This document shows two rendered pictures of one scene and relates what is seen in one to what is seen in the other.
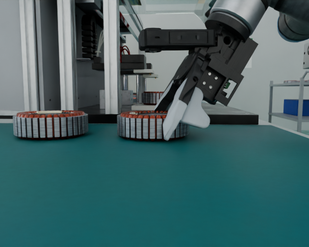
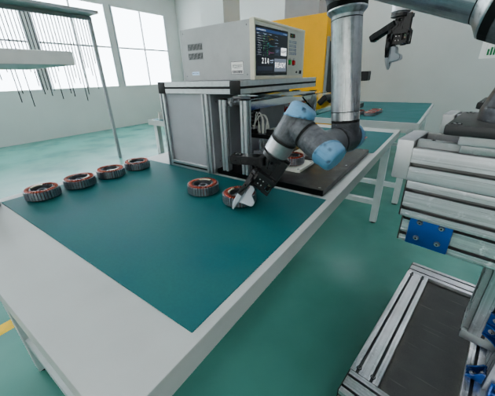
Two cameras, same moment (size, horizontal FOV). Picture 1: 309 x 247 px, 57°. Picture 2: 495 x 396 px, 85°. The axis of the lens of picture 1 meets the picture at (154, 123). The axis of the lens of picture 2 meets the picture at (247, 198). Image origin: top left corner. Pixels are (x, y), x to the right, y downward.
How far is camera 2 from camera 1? 0.59 m
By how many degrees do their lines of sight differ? 35
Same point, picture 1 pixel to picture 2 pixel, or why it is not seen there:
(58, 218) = (161, 240)
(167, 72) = (418, 66)
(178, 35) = (244, 160)
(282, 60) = not seen: outside the picture
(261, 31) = not seen: outside the picture
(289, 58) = not seen: outside the picture
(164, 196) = (187, 240)
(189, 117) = (243, 200)
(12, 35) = (200, 126)
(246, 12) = (275, 152)
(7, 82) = (200, 150)
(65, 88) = (225, 157)
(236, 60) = (275, 173)
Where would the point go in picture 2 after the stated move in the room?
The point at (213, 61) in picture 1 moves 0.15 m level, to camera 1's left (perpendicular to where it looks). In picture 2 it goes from (259, 174) to (218, 167)
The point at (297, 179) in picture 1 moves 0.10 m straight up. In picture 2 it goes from (231, 243) to (229, 207)
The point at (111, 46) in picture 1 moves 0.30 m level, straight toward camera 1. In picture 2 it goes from (245, 137) to (203, 158)
